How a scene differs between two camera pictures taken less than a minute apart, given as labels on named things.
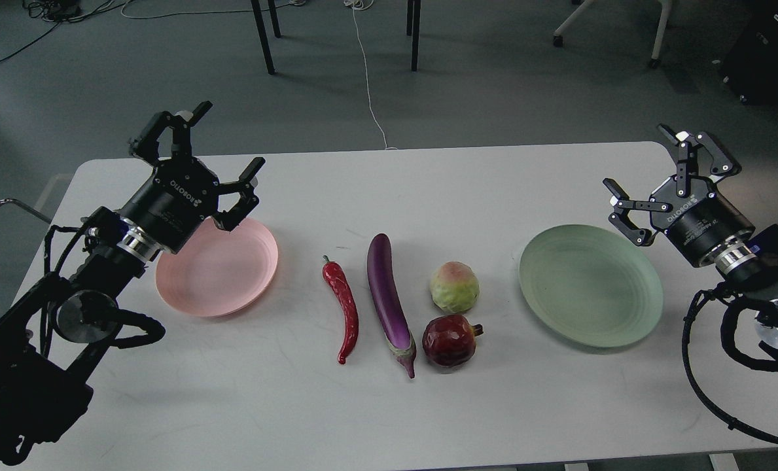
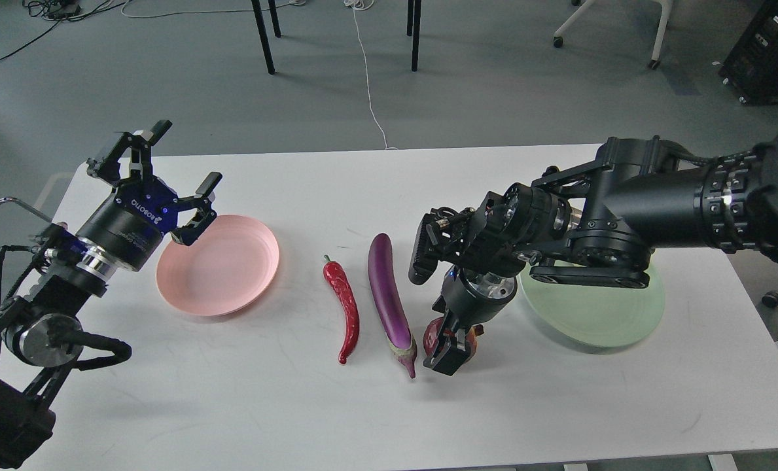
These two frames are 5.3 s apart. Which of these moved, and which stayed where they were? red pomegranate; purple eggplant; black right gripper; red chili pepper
Moved: black right gripper
Stayed: red chili pepper; red pomegranate; purple eggplant
